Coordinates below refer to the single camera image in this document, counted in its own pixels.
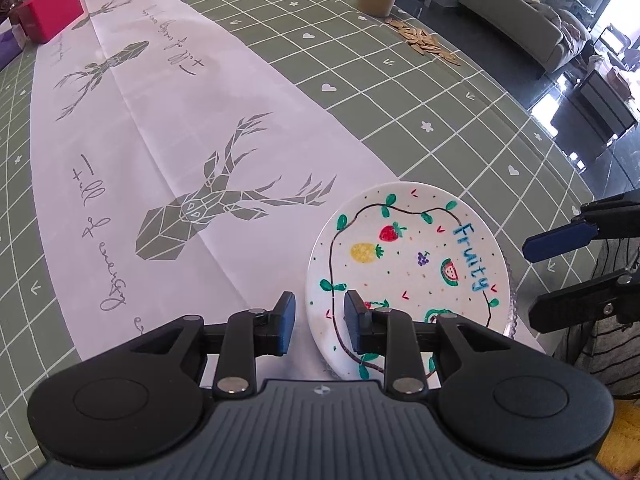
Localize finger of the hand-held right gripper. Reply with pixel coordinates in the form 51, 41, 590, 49
529, 266, 640, 334
522, 194, 640, 263

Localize yellow fuzzy fabric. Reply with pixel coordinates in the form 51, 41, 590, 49
595, 395, 640, 480

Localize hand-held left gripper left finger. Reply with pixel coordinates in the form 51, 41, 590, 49
125, 291, 297, 397

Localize white fruit-painted plate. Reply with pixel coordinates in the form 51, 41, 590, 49
305, 181, 512, 382

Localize grey sofa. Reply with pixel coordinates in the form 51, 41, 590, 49
459, 0, 593, 73

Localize pile of wooden chips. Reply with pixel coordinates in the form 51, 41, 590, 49
386, 16, 463, 67

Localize dark low table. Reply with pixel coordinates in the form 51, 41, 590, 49
577, 67, 638, 138

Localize clear patterned glass plate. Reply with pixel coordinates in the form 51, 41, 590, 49
500, 252, 517, 341

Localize purple tissue pack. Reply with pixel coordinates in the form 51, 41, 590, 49
0, 25, 26, 68

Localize pink box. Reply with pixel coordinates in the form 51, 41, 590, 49
15, 0, 85, 43

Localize brown round-topped object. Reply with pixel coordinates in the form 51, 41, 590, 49
0, 0, 26, 26

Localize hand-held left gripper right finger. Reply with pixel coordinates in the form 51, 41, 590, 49
343, 290, 516, 397

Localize person's striped grey clothing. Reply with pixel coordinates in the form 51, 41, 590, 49
552, 237, 640, 403

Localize green checked tablecloth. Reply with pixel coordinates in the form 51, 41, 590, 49
0, 0, 596, 480

